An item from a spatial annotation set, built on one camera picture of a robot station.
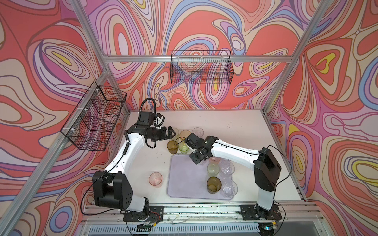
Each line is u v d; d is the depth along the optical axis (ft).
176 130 3.15
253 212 2.40
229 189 2.64
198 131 3.31
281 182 1.68
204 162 2.95
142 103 2.14
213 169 2.86
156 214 2.39
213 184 2.66
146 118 2.12
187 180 2.82
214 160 2.98
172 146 3.14
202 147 2.04
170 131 2.43
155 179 2.76
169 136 2.37
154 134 2.26
